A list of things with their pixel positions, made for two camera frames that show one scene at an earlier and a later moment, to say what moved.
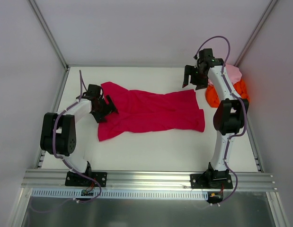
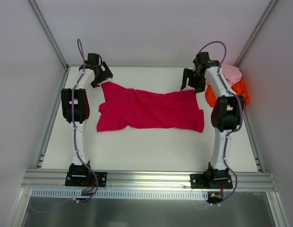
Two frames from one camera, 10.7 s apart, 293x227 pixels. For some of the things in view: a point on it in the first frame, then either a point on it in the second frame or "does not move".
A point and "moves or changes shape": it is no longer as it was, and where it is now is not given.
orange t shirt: (212, 100) does not move
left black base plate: (73, 178) does not move
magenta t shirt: (140, 111) moves or changes shape
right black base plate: (210, 181) does not move
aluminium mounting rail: (55, 180) does not move
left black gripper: (104, 108) to (102, 73)
